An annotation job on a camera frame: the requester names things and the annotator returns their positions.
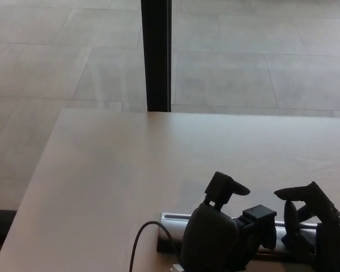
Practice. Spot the black right Dex3 hand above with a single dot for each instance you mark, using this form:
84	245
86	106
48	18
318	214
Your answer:
323	226

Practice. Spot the black left Dex3 hand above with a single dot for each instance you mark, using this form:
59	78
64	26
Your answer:
212	235

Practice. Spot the silver black Bostitch hole punch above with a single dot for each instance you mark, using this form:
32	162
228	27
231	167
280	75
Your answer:
174	221

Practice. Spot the black vertical frame post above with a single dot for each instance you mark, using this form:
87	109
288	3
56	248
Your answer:
158	56

